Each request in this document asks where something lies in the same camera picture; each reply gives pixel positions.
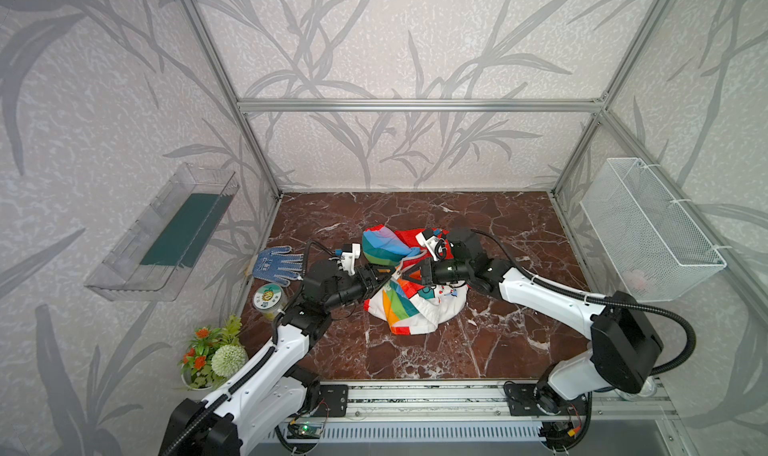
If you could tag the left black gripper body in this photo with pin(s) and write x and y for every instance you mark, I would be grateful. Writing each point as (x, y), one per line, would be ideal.
(372, 278)

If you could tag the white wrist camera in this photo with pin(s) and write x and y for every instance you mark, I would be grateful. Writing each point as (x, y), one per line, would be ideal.
(347, 257)
(435, 242)

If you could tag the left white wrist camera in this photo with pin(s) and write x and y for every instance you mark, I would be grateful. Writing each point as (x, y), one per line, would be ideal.
(347, 257)

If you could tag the blue dotted work glove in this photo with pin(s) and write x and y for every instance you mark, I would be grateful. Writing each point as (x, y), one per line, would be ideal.
(278, 265)

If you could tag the aluminium front rail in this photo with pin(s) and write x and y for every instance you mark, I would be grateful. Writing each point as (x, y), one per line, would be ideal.
(477, 400)

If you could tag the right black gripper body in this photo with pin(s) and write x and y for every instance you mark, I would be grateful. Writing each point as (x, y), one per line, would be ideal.
(428, 269)

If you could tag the pink object in basket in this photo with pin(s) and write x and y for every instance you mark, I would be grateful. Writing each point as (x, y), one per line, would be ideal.
(638, 283)

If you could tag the green round tape roll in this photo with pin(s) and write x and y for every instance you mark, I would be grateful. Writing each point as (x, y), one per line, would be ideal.
(269, 300)

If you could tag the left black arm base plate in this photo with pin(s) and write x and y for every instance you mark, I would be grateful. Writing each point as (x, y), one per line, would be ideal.
(326, 400)

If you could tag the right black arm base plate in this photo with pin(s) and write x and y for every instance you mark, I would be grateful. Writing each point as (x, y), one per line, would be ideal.
(528, 399)

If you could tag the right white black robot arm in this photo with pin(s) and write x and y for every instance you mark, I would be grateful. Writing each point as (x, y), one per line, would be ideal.
(623, 346)

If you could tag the aluminium cage frame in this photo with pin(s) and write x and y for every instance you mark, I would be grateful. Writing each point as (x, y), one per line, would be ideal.
(600, 109)

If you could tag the clear plastic wall shelf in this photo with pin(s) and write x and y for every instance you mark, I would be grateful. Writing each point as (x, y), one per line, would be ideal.
(153, 260)

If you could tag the white red rainbow jacket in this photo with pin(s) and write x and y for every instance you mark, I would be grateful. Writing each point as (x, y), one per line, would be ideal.
(408, 306)

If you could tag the potted artificial flower plant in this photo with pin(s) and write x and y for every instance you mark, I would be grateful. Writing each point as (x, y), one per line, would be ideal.
(214, 355)

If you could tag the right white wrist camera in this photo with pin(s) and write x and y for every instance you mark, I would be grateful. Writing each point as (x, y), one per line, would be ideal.
(435, 242)

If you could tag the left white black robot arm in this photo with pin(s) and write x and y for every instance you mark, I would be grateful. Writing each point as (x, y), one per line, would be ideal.
(234, 419)

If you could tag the white wire mesh basket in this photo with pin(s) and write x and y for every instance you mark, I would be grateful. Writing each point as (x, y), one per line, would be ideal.
(642, 225)

